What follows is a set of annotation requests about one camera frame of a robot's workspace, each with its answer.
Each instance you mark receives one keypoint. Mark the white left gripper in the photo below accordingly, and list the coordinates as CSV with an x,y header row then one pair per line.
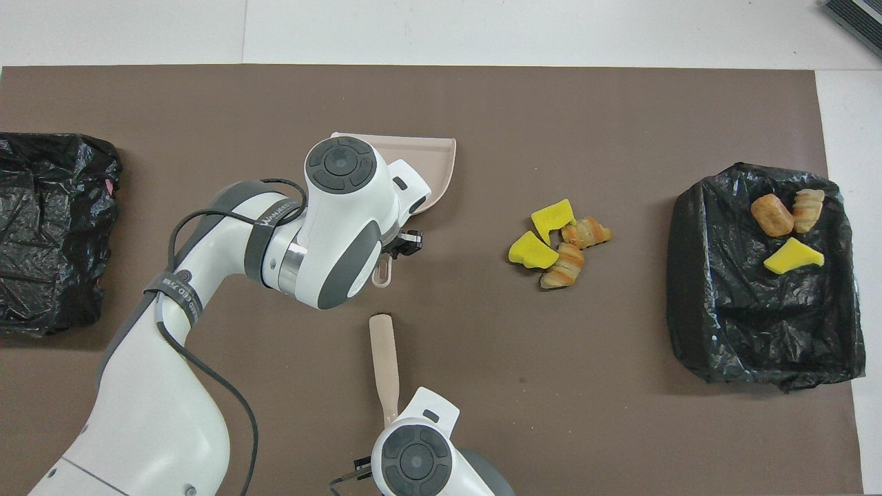
x,y
412,187

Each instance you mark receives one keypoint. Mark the beige plastic dustpan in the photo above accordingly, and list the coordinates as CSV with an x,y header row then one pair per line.
x,y
434,165

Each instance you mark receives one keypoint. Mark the orange striped croissant piece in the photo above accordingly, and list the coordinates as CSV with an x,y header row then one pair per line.
x,y
587,233
563,265

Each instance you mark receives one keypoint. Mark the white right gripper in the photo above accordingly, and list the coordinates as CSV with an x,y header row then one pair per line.
x,y
434,412

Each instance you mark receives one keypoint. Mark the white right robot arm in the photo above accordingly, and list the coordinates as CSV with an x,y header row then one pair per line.
x,y
417,458

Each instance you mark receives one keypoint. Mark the black bag lined bin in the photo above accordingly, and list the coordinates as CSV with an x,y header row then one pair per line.
x,y
48,262
744,310

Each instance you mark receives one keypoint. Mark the pale beige croissant piece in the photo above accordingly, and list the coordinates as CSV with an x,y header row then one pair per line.
x,y
808,210

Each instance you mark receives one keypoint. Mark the brown table mat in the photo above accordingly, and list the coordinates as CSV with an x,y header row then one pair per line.
x,y
586,386

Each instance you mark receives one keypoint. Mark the yellow sponge piece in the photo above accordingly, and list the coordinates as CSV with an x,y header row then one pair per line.
x,y
551,217
530,251
792,258

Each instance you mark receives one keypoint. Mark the brown bread roll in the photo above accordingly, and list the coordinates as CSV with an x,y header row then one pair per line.
x,y
772,215

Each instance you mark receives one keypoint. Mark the dark grey ribbed device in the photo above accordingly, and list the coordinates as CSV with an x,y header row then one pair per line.
x,y
858,15

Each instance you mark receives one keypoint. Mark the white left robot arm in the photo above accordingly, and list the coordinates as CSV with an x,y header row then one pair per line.
x,y
158,413

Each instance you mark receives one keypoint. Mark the beige hand brush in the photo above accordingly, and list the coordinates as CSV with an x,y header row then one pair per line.
x,y
384,358

